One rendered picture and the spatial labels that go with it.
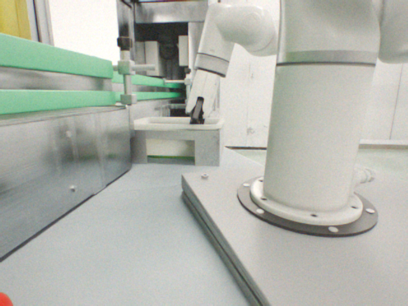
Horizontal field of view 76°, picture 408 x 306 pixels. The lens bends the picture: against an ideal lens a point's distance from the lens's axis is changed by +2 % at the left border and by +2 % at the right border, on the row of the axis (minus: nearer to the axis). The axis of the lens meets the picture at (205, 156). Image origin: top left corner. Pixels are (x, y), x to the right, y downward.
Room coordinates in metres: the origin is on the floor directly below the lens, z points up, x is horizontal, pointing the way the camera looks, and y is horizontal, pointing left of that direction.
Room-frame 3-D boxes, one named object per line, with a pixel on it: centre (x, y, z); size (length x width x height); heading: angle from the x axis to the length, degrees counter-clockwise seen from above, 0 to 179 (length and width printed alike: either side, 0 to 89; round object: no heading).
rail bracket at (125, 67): (0.55, 0.18, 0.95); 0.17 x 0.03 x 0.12; 83
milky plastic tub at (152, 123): (0.65, 0.07, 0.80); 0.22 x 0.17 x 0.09; 83
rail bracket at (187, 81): (1.18, 0.10, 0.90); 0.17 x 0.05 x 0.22; 83
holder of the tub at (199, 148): (0.65, 0.09, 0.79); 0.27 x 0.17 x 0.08; 83
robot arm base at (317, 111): (0.30, -0.13, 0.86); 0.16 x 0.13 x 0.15; 111
